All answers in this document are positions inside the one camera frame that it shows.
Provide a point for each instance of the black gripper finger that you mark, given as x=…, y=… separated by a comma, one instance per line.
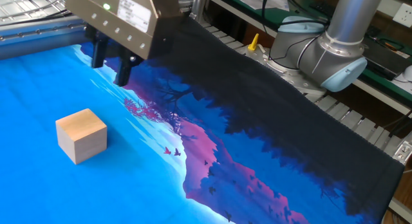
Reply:
x=124, y=72
x=98, y=53

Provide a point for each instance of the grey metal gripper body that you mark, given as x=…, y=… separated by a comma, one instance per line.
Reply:
x=161, y=27

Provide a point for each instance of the light wooden cube block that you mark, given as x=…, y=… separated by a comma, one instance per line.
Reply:
x=82, y=135

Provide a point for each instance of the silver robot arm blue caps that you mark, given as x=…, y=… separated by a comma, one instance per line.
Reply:
x=341, y=43

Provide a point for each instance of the yellow plastic clip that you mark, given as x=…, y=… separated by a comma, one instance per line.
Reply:
x=254, y=42

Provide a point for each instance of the blue purple landscape printed cloth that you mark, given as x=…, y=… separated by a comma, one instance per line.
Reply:
x=161, y=172

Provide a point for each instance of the white paper sheets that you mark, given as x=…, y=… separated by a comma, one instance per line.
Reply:
x=273, y=0

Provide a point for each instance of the black flat device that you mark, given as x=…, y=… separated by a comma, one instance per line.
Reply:
x=386, y=61

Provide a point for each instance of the white computer mouse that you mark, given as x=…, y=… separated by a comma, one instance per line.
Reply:
x=408, y=73

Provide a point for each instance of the aluminium upright post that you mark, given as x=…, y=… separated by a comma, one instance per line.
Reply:
x=199, y=5

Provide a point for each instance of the aluminium frame rail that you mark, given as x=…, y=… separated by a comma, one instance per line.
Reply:
x=38, y=35

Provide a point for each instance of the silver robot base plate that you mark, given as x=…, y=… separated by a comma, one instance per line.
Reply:
x=296, y=79

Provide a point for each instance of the white wall socket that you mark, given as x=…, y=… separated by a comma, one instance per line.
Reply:
x=404, y=14

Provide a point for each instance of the metal corner bracket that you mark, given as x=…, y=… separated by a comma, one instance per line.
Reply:
x=404, y=151

